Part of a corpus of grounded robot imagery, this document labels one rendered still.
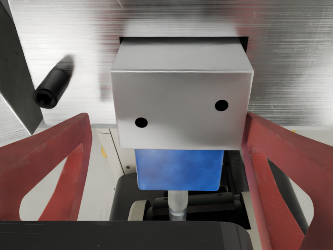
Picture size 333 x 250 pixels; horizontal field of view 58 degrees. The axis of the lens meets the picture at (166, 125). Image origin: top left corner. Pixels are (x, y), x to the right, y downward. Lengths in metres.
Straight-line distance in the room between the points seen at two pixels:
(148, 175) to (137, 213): 0.37
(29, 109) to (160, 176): 0.11
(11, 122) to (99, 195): 1.40
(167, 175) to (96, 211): 1.56
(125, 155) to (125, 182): 0.09
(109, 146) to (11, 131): 0.77
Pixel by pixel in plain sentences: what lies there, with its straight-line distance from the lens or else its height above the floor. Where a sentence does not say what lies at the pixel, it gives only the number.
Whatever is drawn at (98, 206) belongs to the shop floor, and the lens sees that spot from 1.67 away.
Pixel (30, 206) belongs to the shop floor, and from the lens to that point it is 1.79.
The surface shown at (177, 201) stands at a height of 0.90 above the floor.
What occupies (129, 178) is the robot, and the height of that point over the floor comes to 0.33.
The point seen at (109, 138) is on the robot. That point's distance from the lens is 0.96.
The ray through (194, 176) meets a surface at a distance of 0.15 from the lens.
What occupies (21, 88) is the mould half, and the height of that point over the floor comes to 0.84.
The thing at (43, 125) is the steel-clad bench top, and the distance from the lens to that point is 0.29.
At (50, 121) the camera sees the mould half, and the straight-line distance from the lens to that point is 0.16.
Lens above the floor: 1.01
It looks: 54 degrees down
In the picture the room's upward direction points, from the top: 177 degrees counter-clockwise
